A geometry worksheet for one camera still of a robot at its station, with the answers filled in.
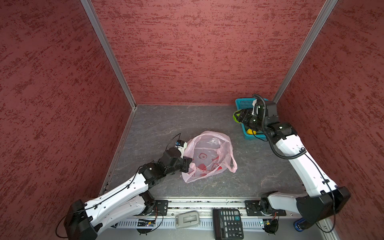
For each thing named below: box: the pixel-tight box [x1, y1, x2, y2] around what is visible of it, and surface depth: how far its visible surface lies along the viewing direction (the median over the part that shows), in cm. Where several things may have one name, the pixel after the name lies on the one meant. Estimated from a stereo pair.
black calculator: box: [212, 208, 244, 240], surface depth 70 cm
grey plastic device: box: [175, 210, 200, 229], surface depth 70 cm
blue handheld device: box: [293, 218, 311, 232], surface depth 70 cm
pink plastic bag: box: [181, 130, 238, 184], surface depth 89 cm
